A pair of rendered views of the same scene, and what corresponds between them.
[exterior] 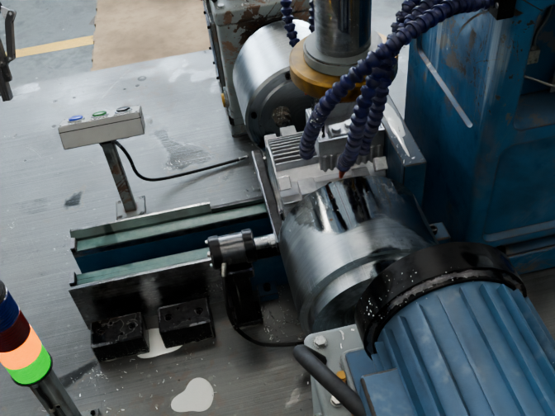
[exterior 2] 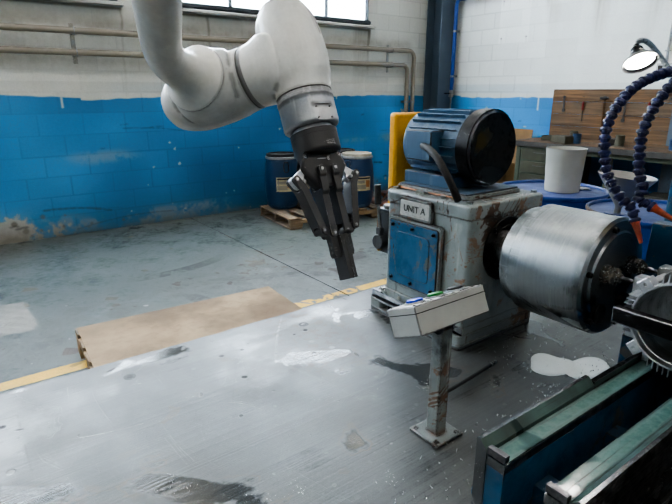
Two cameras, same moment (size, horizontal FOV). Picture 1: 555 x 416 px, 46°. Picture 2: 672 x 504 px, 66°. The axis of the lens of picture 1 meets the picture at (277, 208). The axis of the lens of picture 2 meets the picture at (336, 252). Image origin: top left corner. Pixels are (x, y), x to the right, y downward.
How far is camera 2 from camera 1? 114 cm
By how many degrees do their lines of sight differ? 38
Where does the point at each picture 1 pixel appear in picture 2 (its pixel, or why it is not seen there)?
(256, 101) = (592, 259)
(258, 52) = (556, 223)
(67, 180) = (321, 422)
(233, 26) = (480, 221)
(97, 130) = (450, 308)
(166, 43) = not seen: hidden behind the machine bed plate
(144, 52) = not seen: hidden behind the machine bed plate
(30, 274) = not seen: outside the picture
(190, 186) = (471, 397)
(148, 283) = (637, 474)
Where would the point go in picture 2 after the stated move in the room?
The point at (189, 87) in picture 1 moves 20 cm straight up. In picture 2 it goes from (362, 323) to (364, 253)
